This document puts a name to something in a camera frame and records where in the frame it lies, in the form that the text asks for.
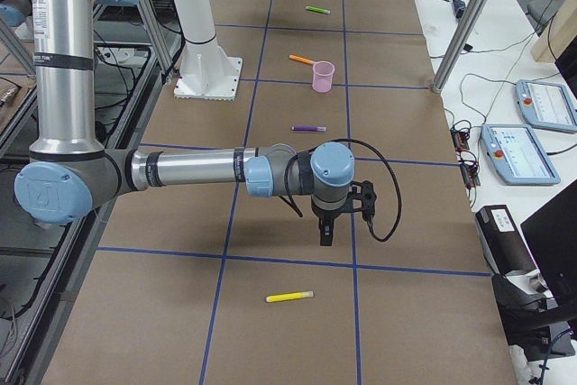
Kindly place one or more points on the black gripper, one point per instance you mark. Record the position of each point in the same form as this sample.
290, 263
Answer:
326, 215

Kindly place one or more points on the yellow highlighter pen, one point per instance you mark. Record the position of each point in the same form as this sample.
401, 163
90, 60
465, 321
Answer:
284, 297

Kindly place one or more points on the purple marker pen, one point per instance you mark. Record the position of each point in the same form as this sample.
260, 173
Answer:
308, 129

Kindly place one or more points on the orange highlighter pen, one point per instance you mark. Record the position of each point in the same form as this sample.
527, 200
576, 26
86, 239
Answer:
301, 59

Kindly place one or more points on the green highlighter pen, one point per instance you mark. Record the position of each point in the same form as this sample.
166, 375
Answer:
317, 10

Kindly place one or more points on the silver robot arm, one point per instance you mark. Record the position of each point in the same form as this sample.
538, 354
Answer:
71, 173

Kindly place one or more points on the background blue-grey robot arm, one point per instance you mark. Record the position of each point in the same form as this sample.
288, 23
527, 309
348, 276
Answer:
15, 12

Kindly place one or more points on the pink mesh pen holder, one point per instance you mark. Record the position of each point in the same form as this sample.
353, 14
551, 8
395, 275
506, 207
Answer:
323, 72

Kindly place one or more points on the black cardboard box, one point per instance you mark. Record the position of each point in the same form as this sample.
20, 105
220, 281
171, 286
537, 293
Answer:
502, 243

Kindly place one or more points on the near teach pendant tablet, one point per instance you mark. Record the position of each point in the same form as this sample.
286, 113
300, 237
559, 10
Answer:
517, 156

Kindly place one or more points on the teach pendant tablet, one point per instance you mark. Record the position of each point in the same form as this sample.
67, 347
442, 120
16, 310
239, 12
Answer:
546, 106
517, 156

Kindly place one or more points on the black computer monitor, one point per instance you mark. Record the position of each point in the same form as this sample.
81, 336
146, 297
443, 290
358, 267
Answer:
550, 233

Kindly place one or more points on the far teach pendant tablet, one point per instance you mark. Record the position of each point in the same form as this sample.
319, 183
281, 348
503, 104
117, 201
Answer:
546, 106

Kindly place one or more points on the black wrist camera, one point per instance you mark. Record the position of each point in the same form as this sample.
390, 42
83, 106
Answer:
363, 199

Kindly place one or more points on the white camera stand pedestal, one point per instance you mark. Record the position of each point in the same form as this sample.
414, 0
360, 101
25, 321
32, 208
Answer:
205, 71

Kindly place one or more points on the aluminium frame post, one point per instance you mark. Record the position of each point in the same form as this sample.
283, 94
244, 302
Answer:
456, 45

